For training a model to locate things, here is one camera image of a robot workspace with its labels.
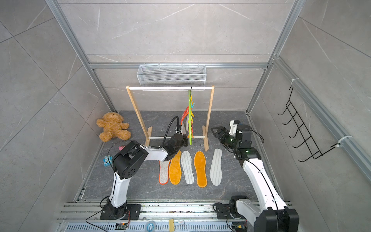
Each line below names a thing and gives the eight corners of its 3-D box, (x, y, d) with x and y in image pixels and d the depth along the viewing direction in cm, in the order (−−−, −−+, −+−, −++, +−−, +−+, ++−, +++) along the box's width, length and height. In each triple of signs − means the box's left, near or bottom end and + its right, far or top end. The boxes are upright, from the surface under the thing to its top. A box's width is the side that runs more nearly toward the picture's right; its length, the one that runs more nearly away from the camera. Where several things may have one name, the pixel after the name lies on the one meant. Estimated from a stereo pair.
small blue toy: (104, 167, 91) (102, 166, 89) (104, 158, 96) (103, 156, 94) (112, 165, 92) (110, 163, 90) (112, 155, 96) (110, 154, 95)
